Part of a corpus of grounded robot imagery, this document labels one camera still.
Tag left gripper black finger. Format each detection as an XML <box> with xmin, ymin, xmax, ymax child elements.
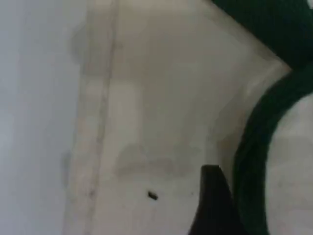
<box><xmin>187</xmin><ymin>164</ymin><xmax>250</xmax><ymax>235</ymax></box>

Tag white canvas bag green handles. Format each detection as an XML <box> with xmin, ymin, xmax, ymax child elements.
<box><xmin>61</xmin><ymin>0</ymin><xmax>313</xmax><ymax>235</ymax></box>

